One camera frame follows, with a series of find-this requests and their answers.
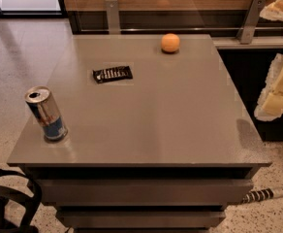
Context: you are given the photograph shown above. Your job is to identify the grey drawer cabinet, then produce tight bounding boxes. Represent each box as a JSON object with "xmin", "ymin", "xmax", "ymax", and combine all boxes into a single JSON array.
[{"xmin": 8, "ymin": 35, "xmax": 269, "ymax": 233}]

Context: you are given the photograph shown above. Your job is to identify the silver blue energy drink can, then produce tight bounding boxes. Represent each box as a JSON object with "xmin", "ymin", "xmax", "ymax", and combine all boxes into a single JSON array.
[{"xmin": 24, "ymin": 86, "xmax": 68, "ymax": 142}]

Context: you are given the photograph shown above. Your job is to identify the black white striped cable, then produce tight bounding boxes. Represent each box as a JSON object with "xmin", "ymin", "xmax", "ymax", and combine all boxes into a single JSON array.
[{"xmin": 241, "ymin": 187, "xmax": 283, "ymax": 205}]

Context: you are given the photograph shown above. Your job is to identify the cream white gripper body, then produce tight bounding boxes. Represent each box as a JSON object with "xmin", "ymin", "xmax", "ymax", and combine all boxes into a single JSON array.
[{"xmin": 260, "ymin": 0, "xmax": 283, "ymax": 21}]

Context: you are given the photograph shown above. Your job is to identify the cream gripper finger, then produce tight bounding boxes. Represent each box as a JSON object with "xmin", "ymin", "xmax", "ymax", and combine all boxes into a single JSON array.
[{"xmin": 254, "ymin": 53, "xmax": 283, "ymax": 121}]

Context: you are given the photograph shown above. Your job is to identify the black bag with straps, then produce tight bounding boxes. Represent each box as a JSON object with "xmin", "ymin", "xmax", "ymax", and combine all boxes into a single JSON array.
[{"xmin": 0, "ymin": 168, "xmax": 43, "ymax": 233}]

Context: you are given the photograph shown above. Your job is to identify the metal wall bracket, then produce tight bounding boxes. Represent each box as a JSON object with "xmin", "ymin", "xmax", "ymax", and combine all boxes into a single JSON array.
[
  {"xmin": 105, "ymin": 0, "xmax": 121, "ymax": 35},
  {"xmin": 236, "ymin": 0, "xmax": 267, "ymax": 45}
]

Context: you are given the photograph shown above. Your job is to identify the right metal wall bracket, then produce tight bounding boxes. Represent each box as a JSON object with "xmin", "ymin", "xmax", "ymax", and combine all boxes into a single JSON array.
[{"xmin": 236, "ymin": 0, "xmax": 267, "ymax": 45}]

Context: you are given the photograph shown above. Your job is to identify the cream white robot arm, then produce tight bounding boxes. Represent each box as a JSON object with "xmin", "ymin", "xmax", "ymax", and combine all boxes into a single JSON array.
[{"xmin": 254, "ymin": 0, "xmax": 283, "ymax": 121}]

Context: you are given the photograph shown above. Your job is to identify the orange round fruit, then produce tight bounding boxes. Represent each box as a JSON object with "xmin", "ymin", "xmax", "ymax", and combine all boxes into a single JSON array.
[{"xmin": 161, "ymin": 33, "xmax": 180, "ymax": 53}]

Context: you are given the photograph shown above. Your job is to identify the black rxbar chocolate bar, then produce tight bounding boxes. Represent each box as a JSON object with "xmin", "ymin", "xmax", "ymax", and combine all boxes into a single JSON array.
[{"xmin": 92, "ymin": 66, "xmax": 133, "ymax": 83}]

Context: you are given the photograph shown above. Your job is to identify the grey low bench ledge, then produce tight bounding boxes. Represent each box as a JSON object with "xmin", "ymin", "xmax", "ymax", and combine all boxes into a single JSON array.
[{"xmin": 212, "ymin": 37, "xmax": 283, "ymax": 50}]

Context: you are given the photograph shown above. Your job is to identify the left metal wall bracket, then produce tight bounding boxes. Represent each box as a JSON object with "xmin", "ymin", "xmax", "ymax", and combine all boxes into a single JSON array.
[{"xmin": 105, "ymin": 0, "xmax": 121, "ymax": 35}]

